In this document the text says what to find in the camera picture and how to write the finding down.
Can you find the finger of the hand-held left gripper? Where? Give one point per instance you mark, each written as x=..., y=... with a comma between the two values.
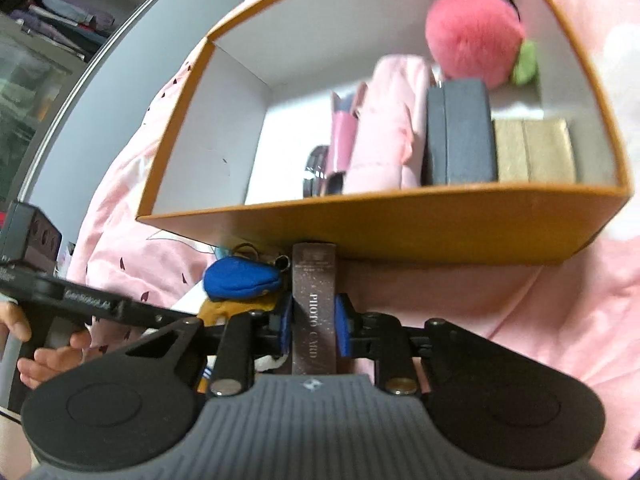
x=160, y=316

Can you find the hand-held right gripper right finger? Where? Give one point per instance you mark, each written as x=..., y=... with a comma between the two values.
x=342, y=332

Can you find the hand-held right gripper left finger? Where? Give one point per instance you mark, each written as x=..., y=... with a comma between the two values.
x=285, y=330

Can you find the brown glitter card box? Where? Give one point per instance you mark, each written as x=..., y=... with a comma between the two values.
x=312, y=310

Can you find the shiba dog sailor plush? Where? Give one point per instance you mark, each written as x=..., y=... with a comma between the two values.
x=240, y=277

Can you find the orange cardboard box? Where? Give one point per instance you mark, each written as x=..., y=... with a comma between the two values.
x=400, y=230

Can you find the pink fabric pouch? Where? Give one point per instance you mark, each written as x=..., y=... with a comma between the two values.
x=385, y=130

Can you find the dark grey box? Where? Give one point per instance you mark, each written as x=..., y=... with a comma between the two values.
x=465, y=130

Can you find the person's left hand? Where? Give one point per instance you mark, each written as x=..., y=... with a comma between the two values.
x=45, y=360

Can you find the pink printed blanket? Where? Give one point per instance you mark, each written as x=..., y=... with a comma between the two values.
x=575, y=300

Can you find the shelf with folded clothes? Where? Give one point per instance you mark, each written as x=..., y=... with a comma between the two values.
x=55, y=35

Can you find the small beige box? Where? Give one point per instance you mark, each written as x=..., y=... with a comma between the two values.
x=535, y=150

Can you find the pink fluffy peach plush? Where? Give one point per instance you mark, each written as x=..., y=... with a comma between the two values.
x=470, y=35

